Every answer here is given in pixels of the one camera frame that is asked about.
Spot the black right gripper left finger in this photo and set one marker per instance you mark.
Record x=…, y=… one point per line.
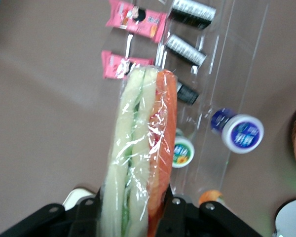
x=64, y=222

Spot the cream plastic tray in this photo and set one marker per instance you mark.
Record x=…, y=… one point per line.
x=76, y=197

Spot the green yogurt cup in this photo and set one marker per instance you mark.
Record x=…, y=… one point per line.
x=183, y=151

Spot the pink snack packet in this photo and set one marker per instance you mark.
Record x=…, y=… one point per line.
x=116, y=65
x=138, y=19

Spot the orange round item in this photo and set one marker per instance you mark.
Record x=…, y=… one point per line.
x=210, y=195

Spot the purple yogurt cup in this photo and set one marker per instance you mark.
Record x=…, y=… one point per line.
x=241, y=132

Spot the white round disc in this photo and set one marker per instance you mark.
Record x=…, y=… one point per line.
x=292, y=219

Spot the black silver snack packet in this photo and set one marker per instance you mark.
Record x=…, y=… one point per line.
x=195, y=11
x=187, y=93
x=186, y=50

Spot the clear acrylic organizer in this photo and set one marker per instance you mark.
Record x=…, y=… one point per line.
x=227, y=74

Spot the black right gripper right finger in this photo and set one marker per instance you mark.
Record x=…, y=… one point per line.
x=199, y=222

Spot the plastic sandwich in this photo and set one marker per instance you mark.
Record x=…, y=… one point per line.
x=140, y=138

